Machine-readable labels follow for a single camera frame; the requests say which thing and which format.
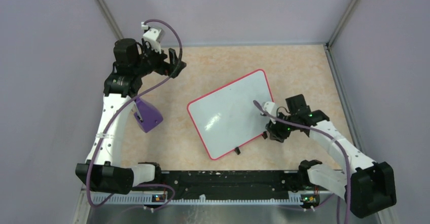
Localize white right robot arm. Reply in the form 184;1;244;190
255;94;397;218

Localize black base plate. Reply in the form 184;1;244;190
131;169;332;201

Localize white cable duct rail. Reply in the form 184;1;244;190
106;193;303;205

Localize red framed whiteboard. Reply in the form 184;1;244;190
187;69;273;160

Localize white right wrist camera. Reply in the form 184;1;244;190
261;101;278;117

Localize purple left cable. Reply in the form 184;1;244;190
85;18;184;213

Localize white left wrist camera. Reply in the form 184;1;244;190
141;22;165;54

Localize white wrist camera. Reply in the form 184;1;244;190
261;101;278;117
141;22;165;54

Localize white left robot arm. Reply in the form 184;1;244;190
75;39;187;195

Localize purple wedge eraser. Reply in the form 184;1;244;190
133;98;163;133

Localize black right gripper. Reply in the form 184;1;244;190
266;109;297;142

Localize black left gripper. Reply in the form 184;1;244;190
133;40;186;78

